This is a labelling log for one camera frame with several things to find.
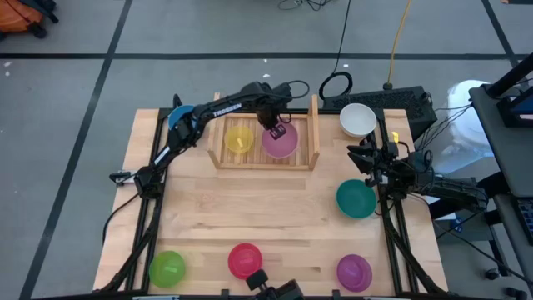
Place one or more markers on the orange bag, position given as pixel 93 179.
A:
pixel 16 16

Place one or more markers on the wooden slatted shelf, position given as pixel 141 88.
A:
pixel 258 160

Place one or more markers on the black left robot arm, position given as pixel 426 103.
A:
pixel 225 109

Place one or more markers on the black keyboard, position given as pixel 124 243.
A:
pixel 526 221

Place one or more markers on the pink bowl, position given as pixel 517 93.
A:
pixel 283 146

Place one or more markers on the blue bowl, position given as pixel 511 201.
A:
pixel 177 116

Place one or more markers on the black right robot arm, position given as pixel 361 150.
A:
pixel 449 189

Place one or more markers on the lime green translucent bowl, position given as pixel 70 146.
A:
pixel 166 268

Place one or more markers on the small blue box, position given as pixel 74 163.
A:
pixel 458 226

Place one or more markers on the white paper sheet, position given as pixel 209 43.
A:
pixel 449 216

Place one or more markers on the purple translucent bowl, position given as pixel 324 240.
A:
pixel 354 273

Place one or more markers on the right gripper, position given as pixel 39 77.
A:
pixel 385 164

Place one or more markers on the yellow translucent bowl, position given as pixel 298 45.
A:
pixel 233 139

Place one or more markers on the white bowl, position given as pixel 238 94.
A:
pixel 358 118

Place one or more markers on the teal bowl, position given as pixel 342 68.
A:
pixel 354 204

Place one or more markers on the black equipment cart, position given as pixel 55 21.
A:
pixel 512 158

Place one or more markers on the black aluminium table frame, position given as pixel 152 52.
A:
pixel 297 111

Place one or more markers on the black computer case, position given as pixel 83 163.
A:
pixel 395 102

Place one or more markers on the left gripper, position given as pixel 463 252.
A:
pixel 270 116

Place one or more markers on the red translucent bowl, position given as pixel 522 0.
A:
pixel 243 258

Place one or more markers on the black caster wheel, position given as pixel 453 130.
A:
pixel 516 293
pixel 492 273

